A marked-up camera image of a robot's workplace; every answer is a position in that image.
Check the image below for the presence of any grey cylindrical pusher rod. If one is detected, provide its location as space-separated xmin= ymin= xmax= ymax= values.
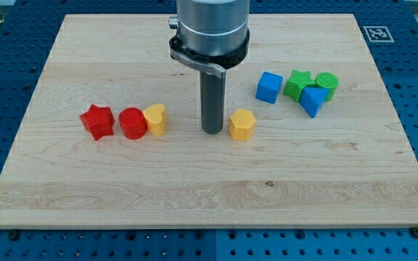
xmin=200 ymin=72 xmax=225 ymax=134

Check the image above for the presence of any yellow hexagon block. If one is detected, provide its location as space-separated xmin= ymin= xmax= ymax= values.
xmin=229 ymin=109 xmax=256 ymax=141

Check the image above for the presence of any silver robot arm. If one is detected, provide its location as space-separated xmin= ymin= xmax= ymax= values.
xmin=168 ymin=0 xmax=250 ymax=134

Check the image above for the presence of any blue triangle block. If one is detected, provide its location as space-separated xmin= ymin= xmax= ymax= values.
xmin=299 ymin=87 xmax=329 ymax=118

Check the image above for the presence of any blue cube block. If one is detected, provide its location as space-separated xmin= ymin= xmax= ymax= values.
xmin=255 ymin=72 xmax=283 ymax=104

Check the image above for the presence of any yellow heart block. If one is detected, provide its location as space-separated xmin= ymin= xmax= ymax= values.
xmin=143 ymin=104 xmax=168 ymax=136

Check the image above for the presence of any green star block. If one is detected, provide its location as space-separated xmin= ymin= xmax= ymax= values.
xmin=283 ymin=70 xmax=316 ymax=102

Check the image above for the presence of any red cylinder block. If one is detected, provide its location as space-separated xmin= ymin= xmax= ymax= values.
xmin=118 ymin=107 xmax=147 ymax=140

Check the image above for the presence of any green cylinder block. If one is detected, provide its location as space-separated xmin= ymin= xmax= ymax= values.
xmin=315 ymin=72 xmax=339 ymax=102

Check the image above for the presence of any wooden board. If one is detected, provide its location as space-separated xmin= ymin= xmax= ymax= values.
xmin=0 ymin=14 xmax=418 ymax=230

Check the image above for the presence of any red star block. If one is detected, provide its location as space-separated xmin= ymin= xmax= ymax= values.
xmin=79 ymin=104 xmax=115 ymax=141

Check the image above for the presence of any white fiducial marker tag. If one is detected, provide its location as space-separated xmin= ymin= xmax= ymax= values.
xmin=363 ymin=25 xmax=394 ymax=43

